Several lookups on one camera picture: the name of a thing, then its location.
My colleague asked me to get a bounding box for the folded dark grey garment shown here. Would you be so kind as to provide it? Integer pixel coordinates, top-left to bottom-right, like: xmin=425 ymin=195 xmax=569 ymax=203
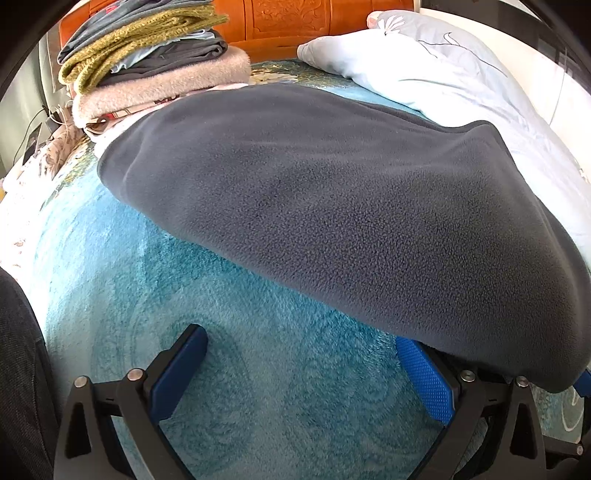
xmin=99 ymin=34 xmax=229 ymax=86

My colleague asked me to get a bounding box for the teal floral blanket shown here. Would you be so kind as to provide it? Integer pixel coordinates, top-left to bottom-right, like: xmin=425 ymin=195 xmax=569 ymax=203
xmin=14 ymin=60 xmax=591 ymax=480

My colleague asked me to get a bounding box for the light blue floral duvet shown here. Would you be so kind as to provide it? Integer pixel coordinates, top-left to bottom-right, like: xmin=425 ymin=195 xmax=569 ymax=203
xmin=298 ymin=34 xmax=591 ymax=259

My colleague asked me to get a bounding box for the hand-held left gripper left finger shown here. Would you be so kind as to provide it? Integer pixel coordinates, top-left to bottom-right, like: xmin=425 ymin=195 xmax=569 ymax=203
xmin=53 ymin=323 xmax=209 ymax=480

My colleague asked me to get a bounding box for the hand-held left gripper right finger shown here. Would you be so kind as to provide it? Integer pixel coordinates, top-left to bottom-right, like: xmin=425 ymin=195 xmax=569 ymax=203
xmin=394 ymin=336 xmax=548 ymax=480

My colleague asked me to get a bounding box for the folded pink floral garment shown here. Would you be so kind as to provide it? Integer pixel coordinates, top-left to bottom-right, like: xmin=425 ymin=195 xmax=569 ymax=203
xmin=81 ymin=83 xmax=250 ymax=139

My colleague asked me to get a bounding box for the glossy white wardrobe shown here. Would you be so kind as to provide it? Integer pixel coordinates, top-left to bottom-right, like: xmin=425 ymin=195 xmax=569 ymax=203
xmin=418 ymin=0 xmax=591 ymax=139

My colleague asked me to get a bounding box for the light blue floral pillow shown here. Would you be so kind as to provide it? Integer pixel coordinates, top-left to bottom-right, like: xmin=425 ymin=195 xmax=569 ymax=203
xmin=367 ymin=8 xmax=509 ymax=79

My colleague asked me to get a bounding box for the white floral bedsheet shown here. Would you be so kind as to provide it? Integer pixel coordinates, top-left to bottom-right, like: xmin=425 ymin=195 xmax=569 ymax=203
xmin=0 ymin=124 xmax=100 ymax=278

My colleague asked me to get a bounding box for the orange wooden headboard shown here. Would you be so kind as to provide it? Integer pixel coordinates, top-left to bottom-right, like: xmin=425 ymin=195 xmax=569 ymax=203
xmin=58 ymin=0 xmax=416 ymax=75

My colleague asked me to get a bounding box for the black device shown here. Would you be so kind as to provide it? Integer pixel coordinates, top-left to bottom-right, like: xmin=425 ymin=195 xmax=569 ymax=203
xmin=21 ymin=117 xmax=49 ymax=167

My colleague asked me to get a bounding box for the dark grey white fleece jacket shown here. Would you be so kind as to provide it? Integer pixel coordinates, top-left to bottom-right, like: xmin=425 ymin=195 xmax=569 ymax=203
xmin=97 ymin=83 xmax=591 ymax=394

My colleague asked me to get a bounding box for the white cable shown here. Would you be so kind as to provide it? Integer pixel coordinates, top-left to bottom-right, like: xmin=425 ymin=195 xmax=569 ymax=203
xmin=44 ymin=104 xmax=77 ymax=134

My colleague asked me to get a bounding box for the folded light blue garment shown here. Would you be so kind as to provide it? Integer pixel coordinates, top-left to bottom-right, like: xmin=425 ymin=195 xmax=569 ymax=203
xmin=111 ymin=30 xmax=218 ymax=75

